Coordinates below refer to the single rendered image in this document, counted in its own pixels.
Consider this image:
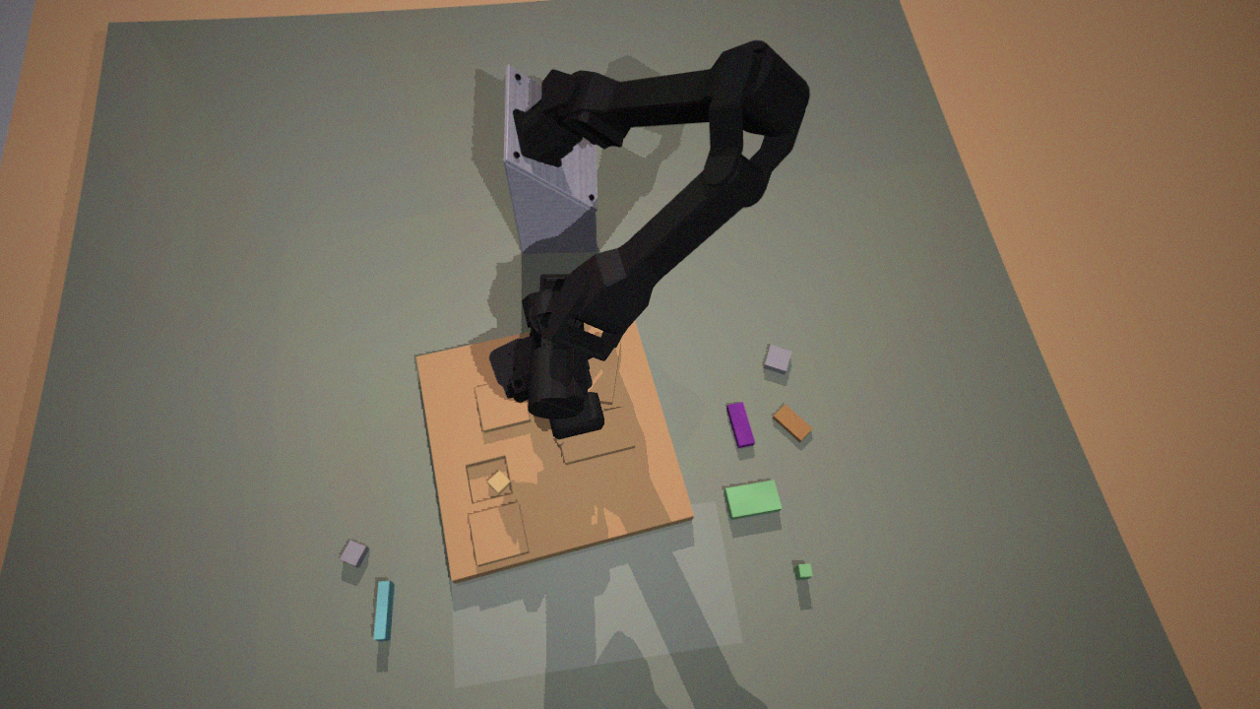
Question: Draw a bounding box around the orange rectangular block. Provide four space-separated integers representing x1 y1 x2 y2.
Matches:
772 406 813 442

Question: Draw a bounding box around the purple rectangular block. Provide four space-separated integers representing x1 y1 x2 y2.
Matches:
726 402 755 448

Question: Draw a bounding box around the orange square puzzle board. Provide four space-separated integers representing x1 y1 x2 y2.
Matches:
416 321 694 583

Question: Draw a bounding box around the green rectangular block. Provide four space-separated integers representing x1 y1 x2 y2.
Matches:
725 481 782 520

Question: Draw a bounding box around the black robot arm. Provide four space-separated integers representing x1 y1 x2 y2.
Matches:
489 40 809 419

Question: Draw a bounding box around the light blue rectangular bar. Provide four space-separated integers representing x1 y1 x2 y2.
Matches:
373 581 394 641

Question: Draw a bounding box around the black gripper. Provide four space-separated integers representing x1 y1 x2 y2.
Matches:
522 291 604 440

